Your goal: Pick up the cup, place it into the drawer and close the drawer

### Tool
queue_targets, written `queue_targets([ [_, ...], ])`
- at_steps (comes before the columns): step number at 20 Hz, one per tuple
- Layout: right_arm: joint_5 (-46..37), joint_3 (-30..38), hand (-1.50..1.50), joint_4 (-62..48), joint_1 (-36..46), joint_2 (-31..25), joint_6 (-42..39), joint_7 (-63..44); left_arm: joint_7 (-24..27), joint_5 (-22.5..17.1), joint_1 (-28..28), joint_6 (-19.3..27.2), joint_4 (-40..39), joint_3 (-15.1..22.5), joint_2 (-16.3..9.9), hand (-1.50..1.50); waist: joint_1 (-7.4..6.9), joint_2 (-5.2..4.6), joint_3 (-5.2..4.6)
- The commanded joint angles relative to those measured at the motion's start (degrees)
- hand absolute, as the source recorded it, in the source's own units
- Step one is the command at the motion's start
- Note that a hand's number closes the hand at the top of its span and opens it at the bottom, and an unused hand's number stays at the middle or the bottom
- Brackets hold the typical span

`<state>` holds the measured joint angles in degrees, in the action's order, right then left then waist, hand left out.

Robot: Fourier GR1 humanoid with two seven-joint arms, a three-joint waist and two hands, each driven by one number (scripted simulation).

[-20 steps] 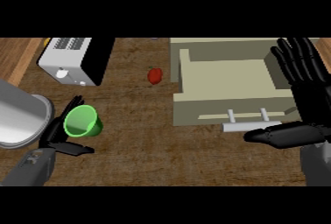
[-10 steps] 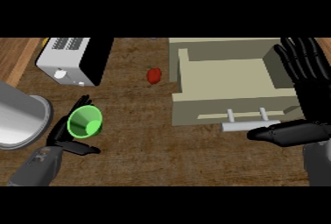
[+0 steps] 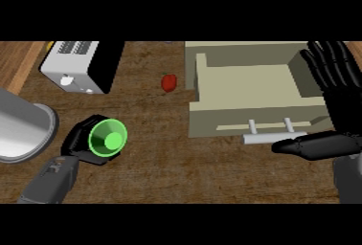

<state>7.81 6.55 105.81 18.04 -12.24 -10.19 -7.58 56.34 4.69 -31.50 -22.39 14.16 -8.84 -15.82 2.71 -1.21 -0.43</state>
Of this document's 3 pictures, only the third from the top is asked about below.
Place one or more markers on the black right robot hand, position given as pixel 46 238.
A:
pixel 335 105

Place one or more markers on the green cup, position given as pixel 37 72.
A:
pixel 108 138

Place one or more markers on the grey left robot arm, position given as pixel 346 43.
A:
pixel 49 182

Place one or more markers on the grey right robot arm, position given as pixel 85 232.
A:
pixel 348 178

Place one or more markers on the beige open drawer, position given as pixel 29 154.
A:
pixel 249 102

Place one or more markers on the beige cabinet body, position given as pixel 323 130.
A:
pixel 245 52

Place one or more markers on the red pepper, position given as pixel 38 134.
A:
pixel 168 83

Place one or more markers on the white and black toaster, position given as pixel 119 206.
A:
pixel 81 65

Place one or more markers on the grey metal pot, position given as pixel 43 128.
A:
pixel 23 130

